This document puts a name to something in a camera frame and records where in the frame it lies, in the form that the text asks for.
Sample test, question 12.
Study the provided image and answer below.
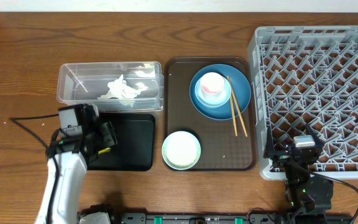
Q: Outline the brown serving tray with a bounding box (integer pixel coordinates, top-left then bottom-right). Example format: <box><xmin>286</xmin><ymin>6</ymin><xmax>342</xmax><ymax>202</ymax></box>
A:
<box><xmin>164</xmin><ymin>57</ymin><xmax>257</xmax><ymax>171</ymax></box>

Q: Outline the wooden chopstick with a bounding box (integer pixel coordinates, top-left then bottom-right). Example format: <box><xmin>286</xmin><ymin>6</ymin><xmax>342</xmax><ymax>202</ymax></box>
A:
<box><xmin>229</xmin><ymin>95</ymin><xmax>237</xmax><ymax>137</ymax></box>
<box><xmin>226</xmin><ymin>76</ymin><xmax>248</xmax><ymax>137</ymax></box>

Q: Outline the white napkin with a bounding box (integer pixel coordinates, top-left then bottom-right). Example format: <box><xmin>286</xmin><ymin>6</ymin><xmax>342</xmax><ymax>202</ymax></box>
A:
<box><xmin>98</xmin><ymin>75</ymin><xmax>148</xmax><ymax>100</ymax></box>

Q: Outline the white rice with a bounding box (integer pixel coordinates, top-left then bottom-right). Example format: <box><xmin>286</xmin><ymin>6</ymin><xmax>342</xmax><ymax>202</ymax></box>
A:
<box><xmin>166</xmin><ymin>131</ymin><xmax>197</xmax><ymax>167</ymax></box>

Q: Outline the grey dishwasher rack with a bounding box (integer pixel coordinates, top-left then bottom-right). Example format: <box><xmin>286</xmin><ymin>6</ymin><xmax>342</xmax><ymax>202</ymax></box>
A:
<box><xmin>248</xmin><ymin>26</ymin><xmax>358</xmax><ymax>180</ymax></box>

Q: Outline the dark blue plate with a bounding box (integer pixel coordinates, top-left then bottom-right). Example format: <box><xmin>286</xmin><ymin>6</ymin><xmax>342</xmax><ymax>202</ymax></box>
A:
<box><xmin>190</xmin><ymin>64</ymin><xmax>251</xmax><ymax>120</ymax></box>

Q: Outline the light blue bowl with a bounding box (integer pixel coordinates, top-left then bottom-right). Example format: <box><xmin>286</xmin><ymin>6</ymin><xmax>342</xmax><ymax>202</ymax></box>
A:
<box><xmin>195</xmin><ymin>79</ymin><xmax>231</xmax><ymax>108</ymax></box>

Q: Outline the clear plastic waste bin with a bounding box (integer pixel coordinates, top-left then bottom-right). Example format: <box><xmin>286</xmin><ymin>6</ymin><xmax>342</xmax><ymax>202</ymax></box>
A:
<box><xmin>57</xmin><ymin>61</ymin><xmax>164</xmax><ymax>113</ymax></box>

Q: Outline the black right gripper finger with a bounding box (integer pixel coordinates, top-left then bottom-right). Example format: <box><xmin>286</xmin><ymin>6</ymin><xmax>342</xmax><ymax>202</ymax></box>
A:
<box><xmin>305</xmin><ymin>124</ymin><xmax>324</xmax><ymax>146</ymax></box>
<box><xmin>263</xmin><ymin>127</ymin><xmax>275</xmax><ymax>157</ymax></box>

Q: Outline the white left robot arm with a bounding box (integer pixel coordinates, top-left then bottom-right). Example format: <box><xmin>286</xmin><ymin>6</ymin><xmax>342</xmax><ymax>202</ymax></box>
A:
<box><xmin>35</xmin><ymin>122</ymin><xmax>117</xmax><ymax>223</ymax></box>

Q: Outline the black food waste tray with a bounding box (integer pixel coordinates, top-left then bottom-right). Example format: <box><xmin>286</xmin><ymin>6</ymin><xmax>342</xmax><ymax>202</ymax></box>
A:
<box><xmin>88</xmin><ymin>113</ymin><xmax>155</xmax><ymax>171</ymax></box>

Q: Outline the mint green small bowl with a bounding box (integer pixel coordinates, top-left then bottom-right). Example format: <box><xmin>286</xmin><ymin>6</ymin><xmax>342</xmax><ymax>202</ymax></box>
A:
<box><xmin>162</xmin><ymin>131</ymin><xmax>201</xmax><ymax>170</ymax></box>

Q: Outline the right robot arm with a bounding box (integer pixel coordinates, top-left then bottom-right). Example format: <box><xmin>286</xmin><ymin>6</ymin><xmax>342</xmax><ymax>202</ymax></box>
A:
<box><xmin>264</xmin><ymin>125</ymin><xmax>333</xmax><ymax>223</ymax></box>

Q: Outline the green yellow snack wrapper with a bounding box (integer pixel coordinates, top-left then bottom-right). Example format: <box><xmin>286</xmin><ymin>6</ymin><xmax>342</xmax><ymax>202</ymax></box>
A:
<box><xmin>98</xmin><ymin>147</ymin><xmax>111</xmax><ymax>154</ymax></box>

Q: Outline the pink plastic cup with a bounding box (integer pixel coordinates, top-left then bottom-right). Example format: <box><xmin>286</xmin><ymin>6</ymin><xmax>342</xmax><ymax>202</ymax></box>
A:
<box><xmin>200</xmin><ymin>72</ymin><xmax>225</xmax><ymax>95</ymax></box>

